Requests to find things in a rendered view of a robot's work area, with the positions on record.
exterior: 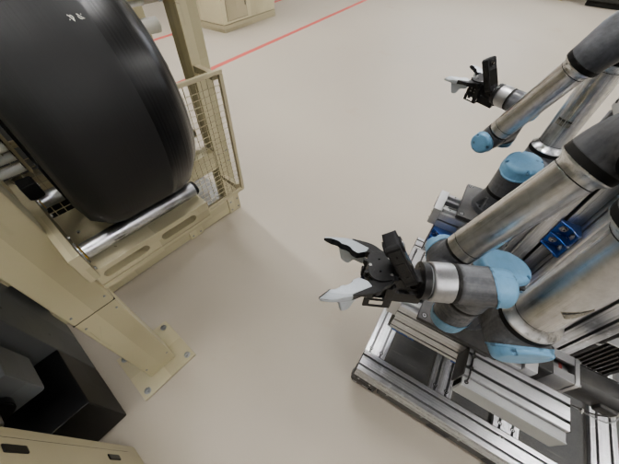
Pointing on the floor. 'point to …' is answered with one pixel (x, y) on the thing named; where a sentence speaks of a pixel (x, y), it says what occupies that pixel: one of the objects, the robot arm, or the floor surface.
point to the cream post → (72, 290)
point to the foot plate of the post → (147, 387)
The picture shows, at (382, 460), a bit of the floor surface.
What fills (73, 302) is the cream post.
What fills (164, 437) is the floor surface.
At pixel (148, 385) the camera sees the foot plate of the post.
